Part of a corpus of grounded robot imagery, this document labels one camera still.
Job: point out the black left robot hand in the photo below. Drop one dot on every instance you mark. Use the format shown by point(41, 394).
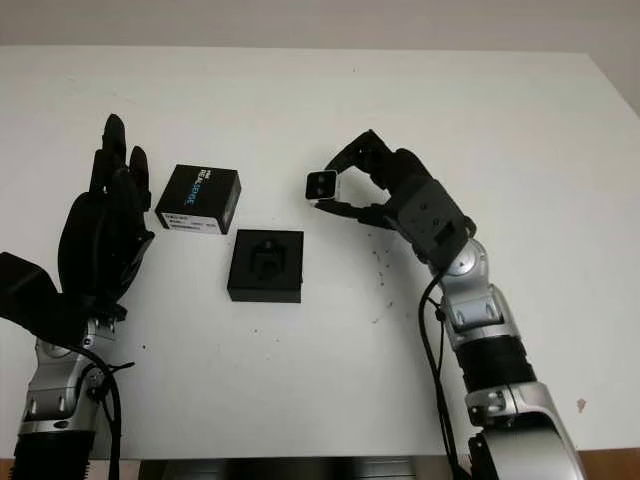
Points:
point(100, 240)

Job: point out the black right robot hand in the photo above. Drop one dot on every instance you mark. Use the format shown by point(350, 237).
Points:
point(405, 175)

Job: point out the small silver depth camera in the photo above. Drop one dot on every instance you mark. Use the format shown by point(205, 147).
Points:
point(322, 186)

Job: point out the black RealSense box lid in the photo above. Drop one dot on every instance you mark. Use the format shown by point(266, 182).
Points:
point(200, 192)

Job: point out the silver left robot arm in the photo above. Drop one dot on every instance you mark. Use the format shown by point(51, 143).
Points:
point(55, 385)

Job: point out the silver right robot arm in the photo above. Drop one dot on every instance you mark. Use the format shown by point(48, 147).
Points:
point(480, 310)

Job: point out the black box base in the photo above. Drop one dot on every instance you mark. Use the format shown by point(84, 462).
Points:
point(245, 287)

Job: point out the dark robot torso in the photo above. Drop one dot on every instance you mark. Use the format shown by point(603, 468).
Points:
point(290, 467)

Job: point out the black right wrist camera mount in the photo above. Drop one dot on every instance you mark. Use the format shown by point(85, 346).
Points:
point(435, 220)

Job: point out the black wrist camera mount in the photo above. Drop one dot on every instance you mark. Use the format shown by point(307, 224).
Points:
point(30, 290)
point(435, 220)

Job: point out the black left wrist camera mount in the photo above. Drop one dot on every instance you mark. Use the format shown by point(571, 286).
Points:
point(30, 290)

